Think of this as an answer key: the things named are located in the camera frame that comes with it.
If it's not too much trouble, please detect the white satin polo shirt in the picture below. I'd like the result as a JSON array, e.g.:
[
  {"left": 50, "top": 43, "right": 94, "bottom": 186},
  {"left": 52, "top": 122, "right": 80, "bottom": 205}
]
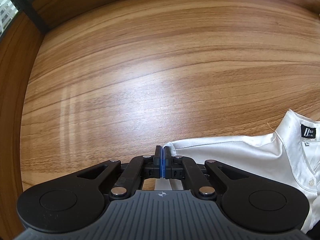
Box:
[{"left": 166, "top": 109, "right": 319, "bottom": 233}]

